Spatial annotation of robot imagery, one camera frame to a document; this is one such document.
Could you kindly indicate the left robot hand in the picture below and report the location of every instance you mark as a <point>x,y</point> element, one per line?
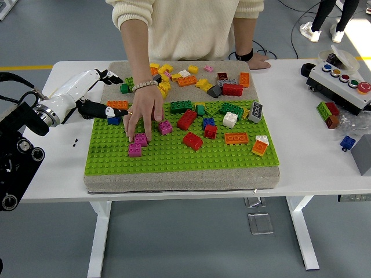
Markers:
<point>69,89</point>

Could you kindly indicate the person's left hand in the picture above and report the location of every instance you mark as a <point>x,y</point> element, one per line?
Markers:
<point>259,63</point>

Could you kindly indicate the person's right hand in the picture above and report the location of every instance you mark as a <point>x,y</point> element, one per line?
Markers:
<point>145,104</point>

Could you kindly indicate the magenta 2x2 brick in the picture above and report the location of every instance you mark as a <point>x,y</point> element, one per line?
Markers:
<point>135,150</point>
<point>165,127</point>
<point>141,139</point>

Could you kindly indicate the red 2x4 brick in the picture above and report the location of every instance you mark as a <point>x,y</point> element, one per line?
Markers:
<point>232,90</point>
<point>187,119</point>

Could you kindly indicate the grey brick with black holes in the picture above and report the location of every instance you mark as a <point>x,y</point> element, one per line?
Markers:
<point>255,112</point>

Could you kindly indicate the dark green 2x4 brick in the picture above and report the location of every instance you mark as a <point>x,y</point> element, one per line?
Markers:
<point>181,107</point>
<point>231,109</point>

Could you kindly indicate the red sloped brick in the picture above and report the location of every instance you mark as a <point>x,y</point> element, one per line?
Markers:
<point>192,141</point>

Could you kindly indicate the white 2x2 brick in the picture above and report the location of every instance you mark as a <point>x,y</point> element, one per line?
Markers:
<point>230,119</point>

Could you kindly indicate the blue 2x2 brick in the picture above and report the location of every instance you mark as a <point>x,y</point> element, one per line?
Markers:
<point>114,121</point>
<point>208,121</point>

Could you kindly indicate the red 2x2 brick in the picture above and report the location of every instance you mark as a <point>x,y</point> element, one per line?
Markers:
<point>210,131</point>

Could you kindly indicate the person's right forearm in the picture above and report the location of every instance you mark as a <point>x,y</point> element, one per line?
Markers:
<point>137,52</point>

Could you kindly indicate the person's left forearm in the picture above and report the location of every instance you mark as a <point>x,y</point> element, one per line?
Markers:
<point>245,34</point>

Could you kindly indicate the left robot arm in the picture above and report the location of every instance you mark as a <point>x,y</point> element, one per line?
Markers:
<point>11,162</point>

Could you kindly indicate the large yellow sloped brick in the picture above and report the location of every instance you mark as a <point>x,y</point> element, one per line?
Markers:
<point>165,92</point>

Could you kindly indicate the small dark green brick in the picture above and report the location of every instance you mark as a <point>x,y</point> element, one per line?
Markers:
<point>125,88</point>

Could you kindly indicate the lime green 2x4 brick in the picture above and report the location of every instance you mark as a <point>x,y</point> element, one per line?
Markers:
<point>129,82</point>

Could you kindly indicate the small pink brick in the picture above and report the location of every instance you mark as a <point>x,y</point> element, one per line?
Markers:
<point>208,68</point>
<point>167,74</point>

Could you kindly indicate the brown 2x2 brick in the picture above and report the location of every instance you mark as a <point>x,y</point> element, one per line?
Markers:
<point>222,76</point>

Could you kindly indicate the small yellow brick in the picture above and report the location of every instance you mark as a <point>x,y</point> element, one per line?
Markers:
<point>176,77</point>

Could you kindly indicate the yellow 2x3 brick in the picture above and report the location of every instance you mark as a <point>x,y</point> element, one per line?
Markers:
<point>165,68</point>

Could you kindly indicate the small white brick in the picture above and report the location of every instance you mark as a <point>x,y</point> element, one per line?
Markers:
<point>184,73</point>

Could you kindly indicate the yellow 2x2 brick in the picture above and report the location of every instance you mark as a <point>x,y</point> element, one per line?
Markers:
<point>245,113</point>
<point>193,69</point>

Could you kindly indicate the dark grey sloped brick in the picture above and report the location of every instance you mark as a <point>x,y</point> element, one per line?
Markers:
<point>214,91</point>

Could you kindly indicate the green baseplate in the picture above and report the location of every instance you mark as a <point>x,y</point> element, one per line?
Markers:
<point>188,156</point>

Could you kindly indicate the white sloped brick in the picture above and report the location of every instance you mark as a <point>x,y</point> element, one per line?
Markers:
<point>263,139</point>

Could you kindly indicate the orange sloped brick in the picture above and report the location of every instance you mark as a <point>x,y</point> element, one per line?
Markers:
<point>258,148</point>

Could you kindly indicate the black smartwatch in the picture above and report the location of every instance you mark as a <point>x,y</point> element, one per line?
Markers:
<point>244,55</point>

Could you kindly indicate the grey flat plate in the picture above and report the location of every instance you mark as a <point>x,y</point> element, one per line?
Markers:
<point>229,82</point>

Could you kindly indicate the black tape roll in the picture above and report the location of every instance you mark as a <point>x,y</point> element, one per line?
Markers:
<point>304,71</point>

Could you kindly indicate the small black bits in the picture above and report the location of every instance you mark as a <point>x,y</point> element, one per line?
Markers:
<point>76,142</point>

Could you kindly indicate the white shoe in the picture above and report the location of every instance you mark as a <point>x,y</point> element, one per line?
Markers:
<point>311,33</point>
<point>337,36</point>

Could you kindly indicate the lime green flat plate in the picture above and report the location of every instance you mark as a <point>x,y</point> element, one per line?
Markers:
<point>212,109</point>

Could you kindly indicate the small black device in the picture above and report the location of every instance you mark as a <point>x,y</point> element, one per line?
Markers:
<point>332,59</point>

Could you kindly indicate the person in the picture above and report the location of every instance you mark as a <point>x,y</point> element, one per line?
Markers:
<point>191,26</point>
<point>319,14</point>

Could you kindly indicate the white button control box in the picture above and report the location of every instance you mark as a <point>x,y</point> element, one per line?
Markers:
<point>333,87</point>

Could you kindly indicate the grey-brown mat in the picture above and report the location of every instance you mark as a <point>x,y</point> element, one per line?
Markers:
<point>179,181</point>

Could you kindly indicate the clear round container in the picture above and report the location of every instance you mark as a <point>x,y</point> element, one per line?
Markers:
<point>349,59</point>

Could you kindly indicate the clear plastic bag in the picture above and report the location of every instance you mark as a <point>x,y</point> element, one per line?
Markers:
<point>352,124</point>

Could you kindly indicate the small clear plastic box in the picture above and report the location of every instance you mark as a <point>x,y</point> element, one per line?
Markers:
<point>253,202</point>

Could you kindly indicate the grey box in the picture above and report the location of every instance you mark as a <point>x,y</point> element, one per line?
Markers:
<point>363,156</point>

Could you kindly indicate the white table leg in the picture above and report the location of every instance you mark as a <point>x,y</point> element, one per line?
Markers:
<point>100,237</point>
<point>301,231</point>

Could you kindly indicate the large clear plastic box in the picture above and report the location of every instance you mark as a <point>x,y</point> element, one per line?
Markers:
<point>261,224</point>

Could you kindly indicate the table control panel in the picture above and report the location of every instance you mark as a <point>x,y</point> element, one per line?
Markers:
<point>355,198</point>

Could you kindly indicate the white furniture frame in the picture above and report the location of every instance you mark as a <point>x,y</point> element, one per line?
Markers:
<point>6,8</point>

